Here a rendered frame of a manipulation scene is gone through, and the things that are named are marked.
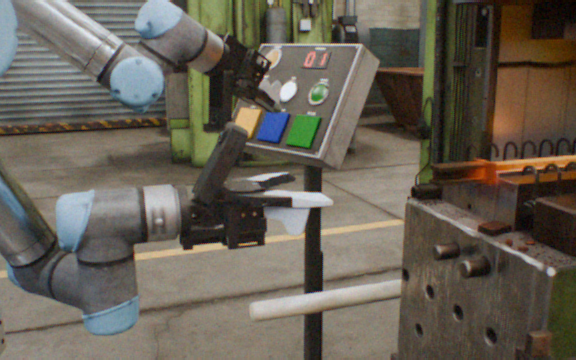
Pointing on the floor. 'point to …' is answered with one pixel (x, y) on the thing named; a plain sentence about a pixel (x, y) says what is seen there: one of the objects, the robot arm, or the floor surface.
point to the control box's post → (312, 262)
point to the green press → (181, 125)
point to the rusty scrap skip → (402, 94)
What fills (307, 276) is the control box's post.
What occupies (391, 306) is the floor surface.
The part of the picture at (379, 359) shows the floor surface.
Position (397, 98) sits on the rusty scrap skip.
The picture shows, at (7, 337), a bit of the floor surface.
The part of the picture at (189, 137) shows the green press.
